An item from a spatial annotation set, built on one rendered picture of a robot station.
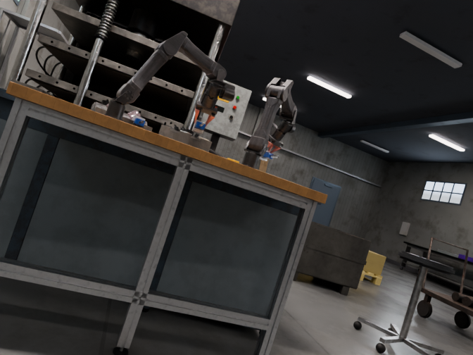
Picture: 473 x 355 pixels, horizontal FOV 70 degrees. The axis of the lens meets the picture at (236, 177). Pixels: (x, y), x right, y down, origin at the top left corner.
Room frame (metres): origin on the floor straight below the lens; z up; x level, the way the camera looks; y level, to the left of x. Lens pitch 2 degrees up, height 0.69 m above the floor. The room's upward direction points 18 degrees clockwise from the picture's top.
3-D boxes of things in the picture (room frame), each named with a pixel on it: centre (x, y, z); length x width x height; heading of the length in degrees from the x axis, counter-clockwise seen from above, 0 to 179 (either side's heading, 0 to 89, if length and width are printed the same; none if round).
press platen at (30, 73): (2.71, 1.09, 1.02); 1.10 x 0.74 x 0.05; 100
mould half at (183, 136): (1.90, 0.34, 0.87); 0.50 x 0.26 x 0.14; 10
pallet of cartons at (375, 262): (5.73, -2.09, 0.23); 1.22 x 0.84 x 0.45; 17
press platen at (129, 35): (2.72, 1.10, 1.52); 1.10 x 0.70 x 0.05; 100
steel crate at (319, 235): (3.92, -1.12, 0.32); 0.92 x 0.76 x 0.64; 105
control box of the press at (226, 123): (2.63, 0.26, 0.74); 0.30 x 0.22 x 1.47; 100
